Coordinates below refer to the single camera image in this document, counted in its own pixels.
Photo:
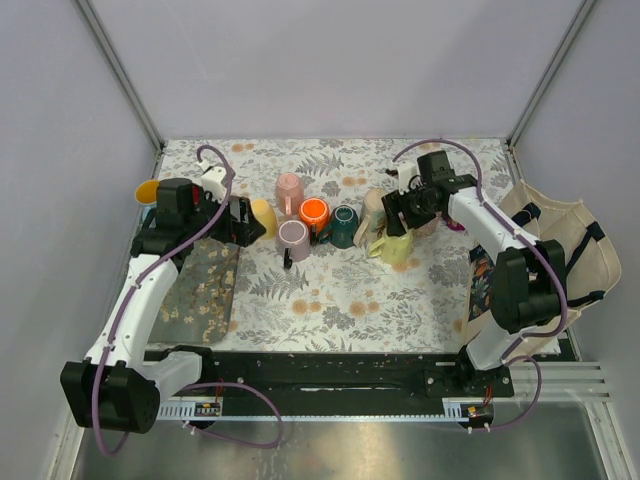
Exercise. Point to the lilac mug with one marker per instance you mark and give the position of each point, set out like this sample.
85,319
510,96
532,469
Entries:
293,242

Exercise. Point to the red mug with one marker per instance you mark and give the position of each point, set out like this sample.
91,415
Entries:
198,197

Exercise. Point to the light pink ribbed mug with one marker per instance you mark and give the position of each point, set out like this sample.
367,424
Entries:
289,193

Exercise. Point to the yellow mug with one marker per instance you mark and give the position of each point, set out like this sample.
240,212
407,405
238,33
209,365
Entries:
266,216

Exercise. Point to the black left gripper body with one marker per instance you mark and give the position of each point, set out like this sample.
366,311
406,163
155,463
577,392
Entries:
230,230

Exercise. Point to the light green faceted mug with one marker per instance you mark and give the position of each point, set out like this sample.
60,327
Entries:
391,249

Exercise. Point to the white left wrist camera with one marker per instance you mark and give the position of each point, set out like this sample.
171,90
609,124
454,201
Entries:
215,177

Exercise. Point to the cream floral mug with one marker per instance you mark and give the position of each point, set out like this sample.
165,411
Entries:
372,218

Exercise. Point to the blue floral mug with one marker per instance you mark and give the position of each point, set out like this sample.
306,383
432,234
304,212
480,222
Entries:
146,196

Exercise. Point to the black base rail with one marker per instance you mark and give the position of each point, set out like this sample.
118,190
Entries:
434,375

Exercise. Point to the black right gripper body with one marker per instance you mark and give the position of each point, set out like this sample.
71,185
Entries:
413,206

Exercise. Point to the purple candy bag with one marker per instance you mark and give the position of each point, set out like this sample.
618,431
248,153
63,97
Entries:
454,226

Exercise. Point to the orange mug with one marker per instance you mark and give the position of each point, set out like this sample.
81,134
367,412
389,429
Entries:
314,213

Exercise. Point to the dark teal mug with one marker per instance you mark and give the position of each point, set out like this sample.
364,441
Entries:
341,229

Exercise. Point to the green floral tray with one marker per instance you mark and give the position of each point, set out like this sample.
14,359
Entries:
197,308

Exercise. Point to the pink floral mug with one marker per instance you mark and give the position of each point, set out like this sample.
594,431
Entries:
428,229

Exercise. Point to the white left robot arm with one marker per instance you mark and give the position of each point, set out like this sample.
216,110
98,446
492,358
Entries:
113,388

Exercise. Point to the white cable duct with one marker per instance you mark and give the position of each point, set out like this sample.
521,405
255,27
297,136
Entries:
189,410

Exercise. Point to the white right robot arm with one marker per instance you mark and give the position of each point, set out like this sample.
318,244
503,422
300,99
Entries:
528,286

